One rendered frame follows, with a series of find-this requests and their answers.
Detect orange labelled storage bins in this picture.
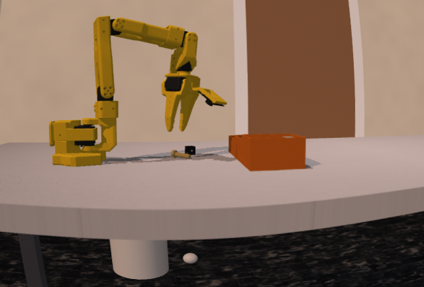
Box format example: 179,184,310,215
229,133,306,171

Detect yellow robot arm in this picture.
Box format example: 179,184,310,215
52,16,198,167

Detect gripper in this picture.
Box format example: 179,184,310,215
162,71,227,132

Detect black die with white pips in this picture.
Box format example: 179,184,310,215
185,146,195,155

